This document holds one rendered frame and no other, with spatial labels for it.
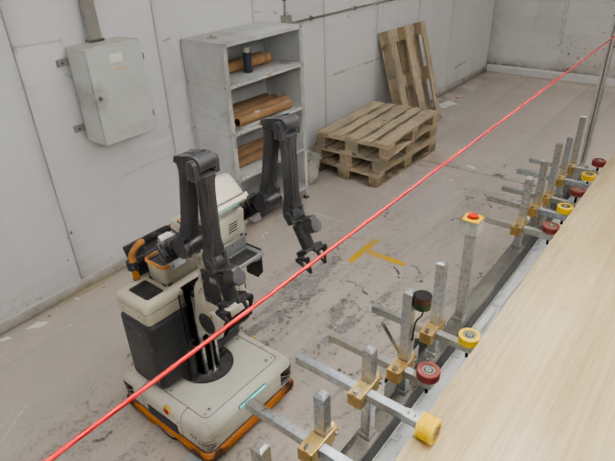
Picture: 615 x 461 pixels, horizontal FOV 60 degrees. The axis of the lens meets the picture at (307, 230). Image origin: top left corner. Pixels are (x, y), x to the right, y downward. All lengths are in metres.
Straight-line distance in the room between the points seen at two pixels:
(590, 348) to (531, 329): 0.20
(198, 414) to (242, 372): 0.32
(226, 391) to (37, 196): 1.85
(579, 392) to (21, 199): 3.19
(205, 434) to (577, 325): 1.64
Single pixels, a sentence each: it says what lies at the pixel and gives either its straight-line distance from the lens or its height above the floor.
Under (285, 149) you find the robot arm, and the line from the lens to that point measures 2.05.
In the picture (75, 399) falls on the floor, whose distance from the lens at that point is 3.36.
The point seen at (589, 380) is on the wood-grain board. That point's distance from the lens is 2.06.
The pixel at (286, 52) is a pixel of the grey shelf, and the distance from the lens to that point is 4.72.
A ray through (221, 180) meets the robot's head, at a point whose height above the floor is 1.38.
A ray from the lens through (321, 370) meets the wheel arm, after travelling 1.82.
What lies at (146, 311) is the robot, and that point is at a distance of 2.48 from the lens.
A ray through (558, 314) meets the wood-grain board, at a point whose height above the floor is 0.90.
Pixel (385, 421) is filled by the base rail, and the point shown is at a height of 0.70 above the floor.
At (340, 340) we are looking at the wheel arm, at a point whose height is 0.86.
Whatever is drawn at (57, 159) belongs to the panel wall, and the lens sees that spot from 3.82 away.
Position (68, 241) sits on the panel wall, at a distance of 4.01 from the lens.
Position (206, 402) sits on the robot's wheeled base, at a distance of 2.71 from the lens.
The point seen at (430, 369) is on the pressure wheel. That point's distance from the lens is 1.93.
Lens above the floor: 2.25
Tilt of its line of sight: 30 degrees down
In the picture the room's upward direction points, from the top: 2 degrees counter-clockwise
